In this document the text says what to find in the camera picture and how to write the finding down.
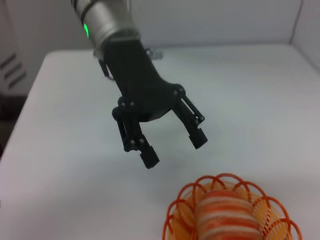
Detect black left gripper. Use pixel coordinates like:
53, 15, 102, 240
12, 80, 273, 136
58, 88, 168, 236
103, 38, 209, 170

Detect striped toy bread loaf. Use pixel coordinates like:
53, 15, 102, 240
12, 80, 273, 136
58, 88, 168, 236
193, 190, 263, 240

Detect orange woven plastic basket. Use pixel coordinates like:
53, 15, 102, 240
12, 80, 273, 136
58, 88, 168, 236
162, 172, 303, 240

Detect grey vented cabinet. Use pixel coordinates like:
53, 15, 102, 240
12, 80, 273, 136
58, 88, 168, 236
0, 47, 28, 97

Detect clear plastic cable connector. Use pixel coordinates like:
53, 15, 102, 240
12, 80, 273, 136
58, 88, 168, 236
145, 46, 165, 61

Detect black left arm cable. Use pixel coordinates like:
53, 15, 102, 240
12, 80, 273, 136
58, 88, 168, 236
97, 56, 115, 81

